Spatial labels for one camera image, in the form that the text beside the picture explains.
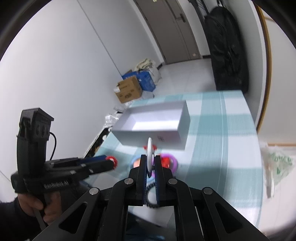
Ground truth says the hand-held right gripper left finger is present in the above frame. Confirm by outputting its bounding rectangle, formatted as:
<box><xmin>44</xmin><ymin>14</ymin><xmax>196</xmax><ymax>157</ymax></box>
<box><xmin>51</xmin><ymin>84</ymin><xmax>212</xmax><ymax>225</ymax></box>
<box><xmin>32</xmin><ymin>155</ymin><xmax>148</xmax><ymax>241</ymax></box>

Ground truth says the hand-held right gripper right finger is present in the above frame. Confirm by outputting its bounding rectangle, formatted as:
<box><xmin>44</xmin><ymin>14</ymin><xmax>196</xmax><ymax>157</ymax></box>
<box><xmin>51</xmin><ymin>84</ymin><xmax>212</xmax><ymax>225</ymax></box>
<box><xmin>155</xmin><ymin>155</ymin><xmax>269</xmax><ymax>241</ymax></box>

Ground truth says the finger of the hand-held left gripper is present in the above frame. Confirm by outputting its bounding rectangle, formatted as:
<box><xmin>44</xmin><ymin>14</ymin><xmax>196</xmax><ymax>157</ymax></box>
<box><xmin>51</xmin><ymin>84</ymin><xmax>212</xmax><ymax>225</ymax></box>
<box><xmin>81</xmin><ymin>160</ymin><xmax>115</xmax><ymax>179</ymax></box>
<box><xmin>78</xmin><ymin>156</ymin><xmax>110</xmax><ymax>166</ymax></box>

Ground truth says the purple bracelet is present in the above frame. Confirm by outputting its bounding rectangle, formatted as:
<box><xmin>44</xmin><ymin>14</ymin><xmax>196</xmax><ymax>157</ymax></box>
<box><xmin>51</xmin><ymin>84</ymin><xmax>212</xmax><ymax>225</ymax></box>
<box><xmin>131</xmin><ymin>153</ymin><xmax>179</xmax><ymax>180</ymax></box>

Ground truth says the black spiral hair tie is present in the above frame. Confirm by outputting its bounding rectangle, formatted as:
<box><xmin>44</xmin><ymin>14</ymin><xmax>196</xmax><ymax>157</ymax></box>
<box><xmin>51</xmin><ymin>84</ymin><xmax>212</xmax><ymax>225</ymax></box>
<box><xmin>145</xmin><ymin>179</ymin><xmax>160</xmax><ymax>208</ymax></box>

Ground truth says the white box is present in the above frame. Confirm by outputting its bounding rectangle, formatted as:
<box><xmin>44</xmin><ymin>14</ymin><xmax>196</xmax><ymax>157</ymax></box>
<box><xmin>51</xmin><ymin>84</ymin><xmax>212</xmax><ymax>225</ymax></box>
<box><xmin>111</xmin><ymin>100</ymin><xmax>191</xmax><ymax>151</ymax></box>

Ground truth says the person's left hand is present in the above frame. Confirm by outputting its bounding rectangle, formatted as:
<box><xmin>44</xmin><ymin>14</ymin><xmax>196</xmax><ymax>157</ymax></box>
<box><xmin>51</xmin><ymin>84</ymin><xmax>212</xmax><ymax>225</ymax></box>
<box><xmin>17</xmin><ymin>191</ymin><xmax>63</xmax><ymax>225</ymax></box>

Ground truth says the brown boot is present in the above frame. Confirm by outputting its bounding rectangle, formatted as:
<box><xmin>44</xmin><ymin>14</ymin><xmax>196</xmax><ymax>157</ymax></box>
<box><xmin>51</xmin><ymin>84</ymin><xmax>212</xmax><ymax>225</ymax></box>
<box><xmin>85</xmin><ymin>141</ymin><xmax>102</xmax><ymax>158</ymax></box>

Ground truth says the black and white shoe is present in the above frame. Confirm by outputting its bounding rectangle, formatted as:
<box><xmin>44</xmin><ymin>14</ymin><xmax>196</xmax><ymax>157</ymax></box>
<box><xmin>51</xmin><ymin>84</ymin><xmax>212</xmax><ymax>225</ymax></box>
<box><xmin>99</xmin><ymin>128</ymin><xmax>112</xmax><ymax>142</ymax></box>

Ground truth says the silver plastic bag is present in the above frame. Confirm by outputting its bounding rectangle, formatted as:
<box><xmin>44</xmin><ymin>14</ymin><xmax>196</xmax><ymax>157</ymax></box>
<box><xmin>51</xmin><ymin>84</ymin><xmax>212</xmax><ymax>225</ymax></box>
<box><xmin>105</xmin><ymin>113</ymin><xmax>123</xmax><ymax>128</ymax></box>

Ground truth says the small grey plastic bag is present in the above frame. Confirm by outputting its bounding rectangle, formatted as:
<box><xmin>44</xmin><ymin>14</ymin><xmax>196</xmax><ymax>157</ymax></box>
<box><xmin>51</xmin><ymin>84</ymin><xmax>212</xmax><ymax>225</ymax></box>
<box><xmin>113</xmin><ymin>103</ymin><xmax>132</xmax><ymax>114</ymax></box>

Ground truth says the teal checked tablecloth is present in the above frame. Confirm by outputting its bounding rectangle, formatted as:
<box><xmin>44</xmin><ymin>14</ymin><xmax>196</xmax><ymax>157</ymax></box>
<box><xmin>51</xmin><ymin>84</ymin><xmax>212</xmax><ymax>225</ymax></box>
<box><xmin>85</xmin><ymin>90</ymin><xmax>265</xmax><ymax>232</ymax></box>

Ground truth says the brown cardboard box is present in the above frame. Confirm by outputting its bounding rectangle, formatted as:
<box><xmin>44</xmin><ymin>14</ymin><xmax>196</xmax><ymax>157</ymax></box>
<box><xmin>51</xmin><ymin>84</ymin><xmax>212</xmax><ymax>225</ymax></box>
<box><xmin>113</xmin><ymin>76</ymin><xmax>143</xmax><ymax>103</ymax></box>

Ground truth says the blue cardboard box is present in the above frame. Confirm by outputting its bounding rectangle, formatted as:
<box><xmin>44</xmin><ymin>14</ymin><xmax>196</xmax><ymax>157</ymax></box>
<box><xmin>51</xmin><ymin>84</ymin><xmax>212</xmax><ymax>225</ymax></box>
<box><xmin>122</xmin><ymin>71</ymin><xmax>156</xmax><ymax>92</ymax></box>

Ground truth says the green printed plastic bag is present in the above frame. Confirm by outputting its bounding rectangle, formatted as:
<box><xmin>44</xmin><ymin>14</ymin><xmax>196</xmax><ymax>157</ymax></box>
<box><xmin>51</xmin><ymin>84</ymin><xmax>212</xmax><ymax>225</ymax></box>
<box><xmin>260</xmin><ymin>141</ymin><xmax>294</xmax><ymax>198</ymax></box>

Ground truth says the black backpack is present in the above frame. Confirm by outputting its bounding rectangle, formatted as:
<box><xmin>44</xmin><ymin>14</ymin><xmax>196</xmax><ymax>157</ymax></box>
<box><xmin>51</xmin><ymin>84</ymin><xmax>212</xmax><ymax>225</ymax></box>
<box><xmin>205</xmin><ymin>6</ymin><xmax>249</xmax><ymax>93</ymax></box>

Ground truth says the grey door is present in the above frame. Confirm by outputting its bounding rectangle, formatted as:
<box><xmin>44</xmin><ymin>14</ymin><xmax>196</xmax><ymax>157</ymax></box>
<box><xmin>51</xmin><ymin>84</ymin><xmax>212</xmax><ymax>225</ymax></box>
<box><xmin>135</xmin><ymin>0</ymin><xmax>200</xmax><ymax>65</ymax></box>

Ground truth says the black cable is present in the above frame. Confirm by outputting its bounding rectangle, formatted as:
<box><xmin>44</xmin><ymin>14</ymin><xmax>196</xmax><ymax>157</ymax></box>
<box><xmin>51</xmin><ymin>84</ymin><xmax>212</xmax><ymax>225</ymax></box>
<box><xmin>48</xmin><ymin>132</ymin><xmax>58</xmax><ymax>161</ymax></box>

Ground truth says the black metal frame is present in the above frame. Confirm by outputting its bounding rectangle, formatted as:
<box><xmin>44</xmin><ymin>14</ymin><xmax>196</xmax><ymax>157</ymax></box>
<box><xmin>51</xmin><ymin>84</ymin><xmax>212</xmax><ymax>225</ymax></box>
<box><xmin>190</xmin><ymin>0</ymin><xmax>210</xmax><ymax>22</ymax></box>

